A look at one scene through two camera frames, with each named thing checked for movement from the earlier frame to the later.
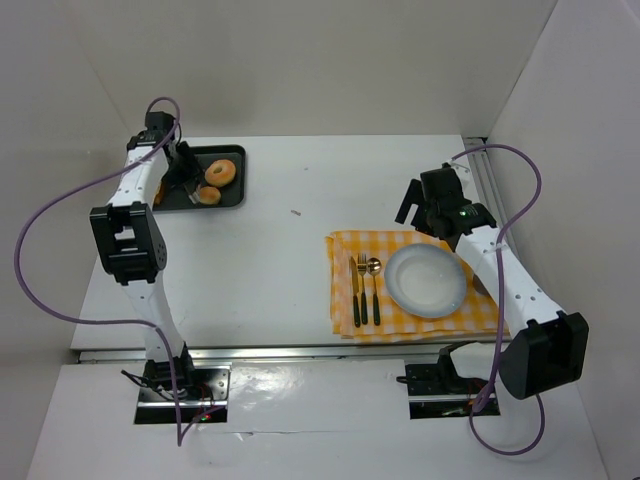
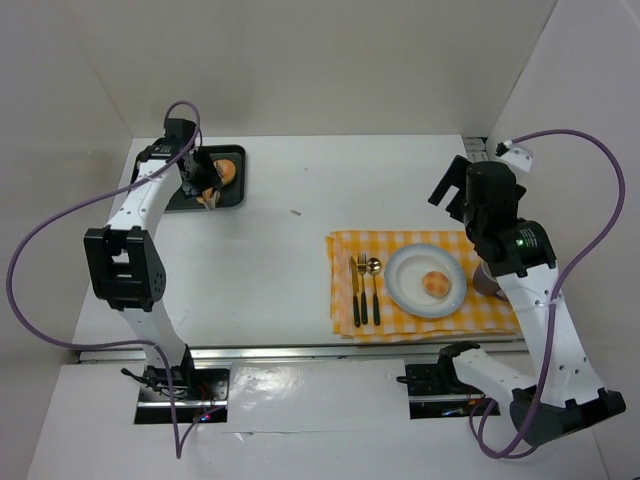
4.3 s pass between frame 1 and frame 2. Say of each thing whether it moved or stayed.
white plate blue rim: stayed
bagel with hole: stayed
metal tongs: moved
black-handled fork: stayed
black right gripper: moved
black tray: stayed
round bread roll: moved
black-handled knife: stayed
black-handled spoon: stayed
